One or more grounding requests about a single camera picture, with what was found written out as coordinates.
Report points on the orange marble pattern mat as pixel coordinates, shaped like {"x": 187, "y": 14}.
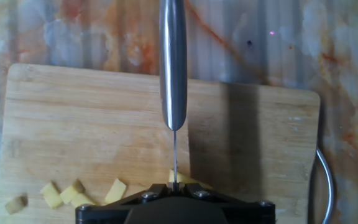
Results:
{"x": 259, "y": 31}

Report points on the steel cleaver knife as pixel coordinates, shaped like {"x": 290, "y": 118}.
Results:
{"x": 172, "y": 62}

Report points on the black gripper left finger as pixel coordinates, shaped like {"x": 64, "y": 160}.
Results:
{"x": 104, "y": 213}

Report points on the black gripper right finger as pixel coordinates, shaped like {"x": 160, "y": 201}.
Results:
{"x": 247, "y": 213}

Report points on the wooden cutting board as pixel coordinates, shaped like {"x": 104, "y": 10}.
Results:
{"x": 73, "y": 124}

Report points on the yellow potato wedge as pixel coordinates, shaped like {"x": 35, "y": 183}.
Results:
{"x": 182, "y": 178}

